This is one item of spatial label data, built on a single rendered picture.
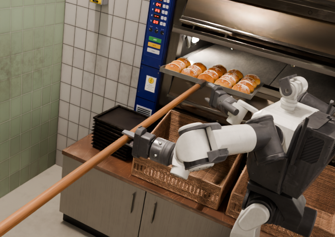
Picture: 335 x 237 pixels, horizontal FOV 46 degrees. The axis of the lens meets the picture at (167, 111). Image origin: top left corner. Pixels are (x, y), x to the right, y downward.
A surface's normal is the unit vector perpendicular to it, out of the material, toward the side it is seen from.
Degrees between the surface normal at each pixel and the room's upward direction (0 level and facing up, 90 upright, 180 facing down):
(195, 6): 70
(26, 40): 90
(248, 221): 90
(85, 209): 90
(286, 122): 42
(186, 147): 81
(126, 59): 90
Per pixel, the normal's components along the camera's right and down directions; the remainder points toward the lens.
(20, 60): 0.89, 0.32
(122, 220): -0.43, 0.30
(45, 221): 0.17, -0.90
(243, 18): -0.35, -0.02
